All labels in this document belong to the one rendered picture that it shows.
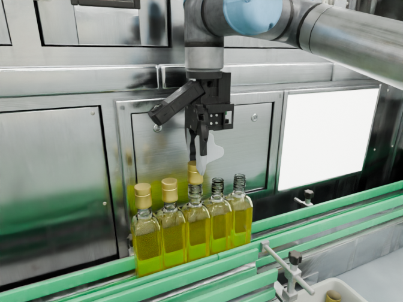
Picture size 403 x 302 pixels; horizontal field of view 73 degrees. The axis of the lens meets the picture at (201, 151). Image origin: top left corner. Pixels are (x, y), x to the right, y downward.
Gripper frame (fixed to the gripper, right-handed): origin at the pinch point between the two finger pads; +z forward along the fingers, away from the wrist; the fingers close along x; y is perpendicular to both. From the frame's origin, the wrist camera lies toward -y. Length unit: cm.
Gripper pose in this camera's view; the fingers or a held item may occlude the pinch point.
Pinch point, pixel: (195, 166)
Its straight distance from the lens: 59.6
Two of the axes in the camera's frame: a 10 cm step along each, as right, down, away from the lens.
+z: 0.0, 9.4, 3.3
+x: -3.9, -3.1, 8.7
